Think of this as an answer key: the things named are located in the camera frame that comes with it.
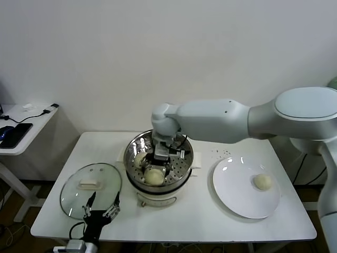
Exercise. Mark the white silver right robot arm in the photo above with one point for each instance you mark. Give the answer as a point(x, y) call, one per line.
point(210, 121)

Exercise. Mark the mint green appliance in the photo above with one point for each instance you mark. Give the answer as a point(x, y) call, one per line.
point(333, 83)

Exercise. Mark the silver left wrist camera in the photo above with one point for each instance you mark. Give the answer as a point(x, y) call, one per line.
point(76, 246)

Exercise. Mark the white side table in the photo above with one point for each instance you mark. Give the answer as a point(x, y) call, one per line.
point(29, 116)

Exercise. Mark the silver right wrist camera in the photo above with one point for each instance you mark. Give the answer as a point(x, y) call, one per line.
point(162, 153)

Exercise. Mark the white oval plate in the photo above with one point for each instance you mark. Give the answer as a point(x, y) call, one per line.
point(237, 189)

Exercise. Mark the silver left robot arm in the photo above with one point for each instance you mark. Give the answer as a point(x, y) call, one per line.
point(92, 247)

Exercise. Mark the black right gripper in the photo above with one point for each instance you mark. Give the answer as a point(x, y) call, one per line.
point(158, 162)

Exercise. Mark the blue computer mouse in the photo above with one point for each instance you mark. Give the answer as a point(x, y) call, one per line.
point(5, 131)

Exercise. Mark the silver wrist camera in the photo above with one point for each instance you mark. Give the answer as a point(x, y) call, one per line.
point(76, 246)
point(162, 153)

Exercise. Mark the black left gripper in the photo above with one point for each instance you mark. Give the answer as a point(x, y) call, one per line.
point(94, 221)

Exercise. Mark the white steamed baozi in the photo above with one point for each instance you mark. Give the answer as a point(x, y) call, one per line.
point(262, 182)
point(154, 177)
point(139, 159)

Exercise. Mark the white electric cooker pot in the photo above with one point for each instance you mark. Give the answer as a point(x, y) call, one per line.
point(155, 200)

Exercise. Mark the stainless steel steamer basket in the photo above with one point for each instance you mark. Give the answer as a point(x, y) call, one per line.
point(181, 163)

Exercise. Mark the small white object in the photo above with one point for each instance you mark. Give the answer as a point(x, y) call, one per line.
point(27, 107)

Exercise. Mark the black smartphone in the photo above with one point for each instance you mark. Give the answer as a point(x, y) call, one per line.
point(15, 134)

